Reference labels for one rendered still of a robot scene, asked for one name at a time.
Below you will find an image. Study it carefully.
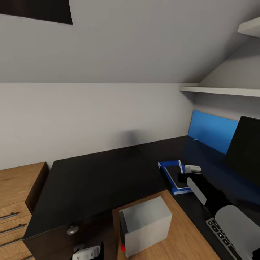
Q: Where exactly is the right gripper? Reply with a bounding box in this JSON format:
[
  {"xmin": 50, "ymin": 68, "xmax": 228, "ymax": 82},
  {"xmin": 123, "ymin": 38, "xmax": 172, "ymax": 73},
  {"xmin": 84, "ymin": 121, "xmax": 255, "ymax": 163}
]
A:
[{"xmin": 178, "ymin": 173, "xmax": 189, "ymax": 184}]

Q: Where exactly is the monitor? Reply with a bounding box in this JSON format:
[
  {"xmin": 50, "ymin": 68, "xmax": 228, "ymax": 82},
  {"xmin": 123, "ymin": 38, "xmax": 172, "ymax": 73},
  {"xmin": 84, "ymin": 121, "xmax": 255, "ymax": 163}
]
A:
[{"xmin": 222, "ymin": 116, "xmax": 260, "ymax": 209}]

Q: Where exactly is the folder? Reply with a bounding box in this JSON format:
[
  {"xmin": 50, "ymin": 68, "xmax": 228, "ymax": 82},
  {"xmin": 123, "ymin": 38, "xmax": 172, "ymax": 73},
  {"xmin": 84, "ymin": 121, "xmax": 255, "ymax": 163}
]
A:
[{"xmin": 158, "ymin": 161, "xmax": 192, "ymax": 195}]

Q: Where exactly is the keyboard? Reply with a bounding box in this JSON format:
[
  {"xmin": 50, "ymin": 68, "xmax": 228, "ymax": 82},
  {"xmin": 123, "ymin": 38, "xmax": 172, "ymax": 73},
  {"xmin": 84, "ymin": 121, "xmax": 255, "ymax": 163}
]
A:
[{"xmin": 206, "ymin": 217, "xmax": 242, "ymax": 260}]

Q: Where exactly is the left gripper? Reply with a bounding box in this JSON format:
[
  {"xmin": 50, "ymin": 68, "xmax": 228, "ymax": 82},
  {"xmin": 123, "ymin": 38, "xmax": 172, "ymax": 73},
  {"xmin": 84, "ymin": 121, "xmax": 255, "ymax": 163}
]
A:
[{"xmin": 70, "ymin": 242, "xmax": 104, "ymax": 260}]

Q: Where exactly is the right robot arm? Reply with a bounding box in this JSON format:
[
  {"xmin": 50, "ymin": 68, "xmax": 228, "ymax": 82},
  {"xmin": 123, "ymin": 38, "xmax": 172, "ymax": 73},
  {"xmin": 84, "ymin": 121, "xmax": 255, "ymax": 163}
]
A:
[{"xmin": 178, "ymin": 165, "xmax": 260, "ymax": 260}]

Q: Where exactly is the notebook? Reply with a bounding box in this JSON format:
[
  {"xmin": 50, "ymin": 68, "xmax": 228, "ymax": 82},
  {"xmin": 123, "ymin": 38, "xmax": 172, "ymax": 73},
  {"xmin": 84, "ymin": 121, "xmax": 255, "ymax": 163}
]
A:
[{"xmin": 164, "ymin": 165, "xmax": 189, "ymax": 189}]

